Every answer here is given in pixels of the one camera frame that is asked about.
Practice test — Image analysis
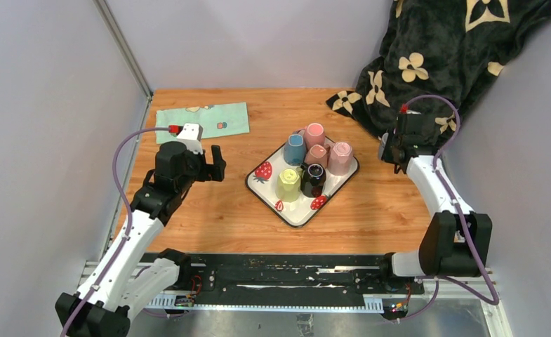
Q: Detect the yellow-green faceted mug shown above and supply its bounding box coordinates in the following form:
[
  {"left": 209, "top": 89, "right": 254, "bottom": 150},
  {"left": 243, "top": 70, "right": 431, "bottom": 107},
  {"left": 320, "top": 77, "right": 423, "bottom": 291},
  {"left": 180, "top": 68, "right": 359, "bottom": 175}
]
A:
[{"left": 275, "top": 168, "right": 301, "bottom": 202}]

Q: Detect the grey-blue small mug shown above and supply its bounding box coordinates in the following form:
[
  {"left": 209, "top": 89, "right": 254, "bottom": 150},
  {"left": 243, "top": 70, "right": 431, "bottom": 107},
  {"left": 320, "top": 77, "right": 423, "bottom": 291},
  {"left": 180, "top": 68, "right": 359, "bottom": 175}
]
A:
[{"left": 378, "top": 133, "right": 388, "bottom": 159}]

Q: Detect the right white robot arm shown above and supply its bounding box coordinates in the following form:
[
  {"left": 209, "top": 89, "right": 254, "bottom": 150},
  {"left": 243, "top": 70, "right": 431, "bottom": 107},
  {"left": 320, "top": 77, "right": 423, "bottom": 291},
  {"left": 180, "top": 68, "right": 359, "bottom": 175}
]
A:
[{"left": 378, "top": 111, "right": 493, "bottom": 293}]

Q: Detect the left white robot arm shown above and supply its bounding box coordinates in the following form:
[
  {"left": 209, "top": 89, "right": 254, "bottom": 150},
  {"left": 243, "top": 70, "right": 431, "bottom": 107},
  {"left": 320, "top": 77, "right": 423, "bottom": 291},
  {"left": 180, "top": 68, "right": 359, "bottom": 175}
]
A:
[{"left": 55, "top": 140, "right": 226, "bottom": 336}]

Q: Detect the light pink faceted mug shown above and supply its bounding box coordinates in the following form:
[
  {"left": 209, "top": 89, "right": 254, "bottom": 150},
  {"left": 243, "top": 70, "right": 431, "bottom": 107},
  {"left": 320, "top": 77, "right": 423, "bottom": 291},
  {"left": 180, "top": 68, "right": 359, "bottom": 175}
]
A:
[{"left": 327, "top": 142, "right": 353, "bottom": 176}]

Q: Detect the blue dotted mug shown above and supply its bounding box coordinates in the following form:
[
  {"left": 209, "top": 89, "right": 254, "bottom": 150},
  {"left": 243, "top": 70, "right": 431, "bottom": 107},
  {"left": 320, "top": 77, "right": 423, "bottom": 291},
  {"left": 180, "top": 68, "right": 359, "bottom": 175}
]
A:
[{"left": 283, "top": 133, "right": 307, "bottom": 166}]

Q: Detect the black glossy mug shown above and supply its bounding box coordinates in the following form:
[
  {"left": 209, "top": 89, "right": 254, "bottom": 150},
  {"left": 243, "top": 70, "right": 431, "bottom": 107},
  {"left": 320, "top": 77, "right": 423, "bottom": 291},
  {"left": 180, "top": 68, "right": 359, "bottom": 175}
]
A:
[{"left": 300, "top": 163, "right": 326, "bottom": 198}]

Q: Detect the dusty pink faceted mug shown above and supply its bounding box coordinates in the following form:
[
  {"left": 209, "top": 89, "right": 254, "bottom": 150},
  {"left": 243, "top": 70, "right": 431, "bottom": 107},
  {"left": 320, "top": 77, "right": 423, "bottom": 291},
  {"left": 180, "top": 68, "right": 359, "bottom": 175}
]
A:
[{"left": 304, "top": 144, "right": 329, "bottom": 169}]

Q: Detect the pink tall mug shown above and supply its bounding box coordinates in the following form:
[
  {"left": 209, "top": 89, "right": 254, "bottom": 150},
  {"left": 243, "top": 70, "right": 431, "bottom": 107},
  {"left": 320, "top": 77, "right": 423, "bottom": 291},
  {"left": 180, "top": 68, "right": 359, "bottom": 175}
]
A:
[{"left": 303, "top": 122, "right": 326, "bottom": 150}]

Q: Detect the strawberry print white tray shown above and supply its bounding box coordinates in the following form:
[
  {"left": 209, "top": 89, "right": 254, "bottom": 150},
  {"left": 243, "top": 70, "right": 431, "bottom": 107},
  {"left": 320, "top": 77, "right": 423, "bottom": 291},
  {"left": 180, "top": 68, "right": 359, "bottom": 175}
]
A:
[{"left": 245, "top": 137, "right": 359, "bottom": 227}]

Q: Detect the mint green printed cloth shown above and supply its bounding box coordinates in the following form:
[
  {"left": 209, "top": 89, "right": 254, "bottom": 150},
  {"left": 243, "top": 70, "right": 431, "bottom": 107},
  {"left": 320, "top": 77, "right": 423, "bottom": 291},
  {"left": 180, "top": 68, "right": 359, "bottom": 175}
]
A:
[{"left": 155, "top": 103, "right": 250, "bottom": 139}]

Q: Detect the black floral plush blanket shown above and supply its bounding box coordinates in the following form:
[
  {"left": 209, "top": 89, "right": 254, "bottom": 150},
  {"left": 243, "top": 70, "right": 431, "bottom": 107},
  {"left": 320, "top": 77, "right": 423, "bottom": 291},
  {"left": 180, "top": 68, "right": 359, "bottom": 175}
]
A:
[{"left": 326, "top": 1, "right": 551, "bottom": 146}]

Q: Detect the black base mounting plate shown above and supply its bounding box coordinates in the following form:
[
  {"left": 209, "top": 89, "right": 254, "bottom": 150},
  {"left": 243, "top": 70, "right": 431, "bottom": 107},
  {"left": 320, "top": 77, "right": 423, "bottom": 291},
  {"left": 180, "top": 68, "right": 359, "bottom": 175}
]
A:
[{"left": 166, "top": 253, "right": 424, "bottom": 310}]

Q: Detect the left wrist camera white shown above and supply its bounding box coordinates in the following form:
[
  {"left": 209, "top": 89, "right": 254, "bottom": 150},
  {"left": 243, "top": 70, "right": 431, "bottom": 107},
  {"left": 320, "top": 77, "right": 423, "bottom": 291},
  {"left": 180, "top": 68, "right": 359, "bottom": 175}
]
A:
[{"left": 176, "top": 123, "right": 204, "bottom": 154}]

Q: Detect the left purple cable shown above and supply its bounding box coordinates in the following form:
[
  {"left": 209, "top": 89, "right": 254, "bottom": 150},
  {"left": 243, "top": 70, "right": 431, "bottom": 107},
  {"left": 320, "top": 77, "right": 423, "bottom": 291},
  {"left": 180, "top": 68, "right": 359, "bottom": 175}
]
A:
[{"left": 60, "top": 124, "right": 183, "bottom": 337}]

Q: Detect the aluminium frame post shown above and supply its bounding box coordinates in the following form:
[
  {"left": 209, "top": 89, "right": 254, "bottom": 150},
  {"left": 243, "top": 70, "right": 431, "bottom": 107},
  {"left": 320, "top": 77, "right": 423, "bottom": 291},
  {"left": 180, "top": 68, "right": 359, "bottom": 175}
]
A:
[{"left": 93, "top": 0, "right": 153, "bottom": 101}]

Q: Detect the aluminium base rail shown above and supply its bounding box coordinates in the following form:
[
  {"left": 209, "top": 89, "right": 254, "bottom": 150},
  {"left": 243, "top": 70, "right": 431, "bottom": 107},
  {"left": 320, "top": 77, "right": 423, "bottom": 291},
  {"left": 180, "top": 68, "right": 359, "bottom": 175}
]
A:
[{"left": 65, "top": 260, "right": 513, "bottom": 337}]

